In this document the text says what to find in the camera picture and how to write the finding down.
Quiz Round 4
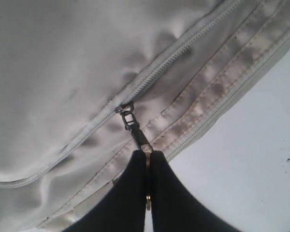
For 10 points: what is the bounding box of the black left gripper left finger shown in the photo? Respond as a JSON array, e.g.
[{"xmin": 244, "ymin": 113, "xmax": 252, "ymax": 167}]
[{"xmin": 67, "ymin": 150, "xmax": 146, "ymax": 232}]

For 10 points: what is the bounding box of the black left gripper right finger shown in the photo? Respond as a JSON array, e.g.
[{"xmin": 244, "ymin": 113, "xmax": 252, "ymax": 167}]
[{"xmin": 150, "ymin": 151, "xmax": 239, "ymax": 232}]

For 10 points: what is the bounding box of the gold key ring zipper pull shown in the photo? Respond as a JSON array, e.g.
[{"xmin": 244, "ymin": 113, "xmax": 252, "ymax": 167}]
[{"xmin": 115, "ymin": 101, "xmax": 153, "ymax": 211}]

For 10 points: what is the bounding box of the cream fabric duffel bag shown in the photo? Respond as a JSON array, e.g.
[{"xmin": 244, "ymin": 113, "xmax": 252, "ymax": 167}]
[{"xmin": 0, "ymin": 0, "xmax": 290, "ymax": 232}]

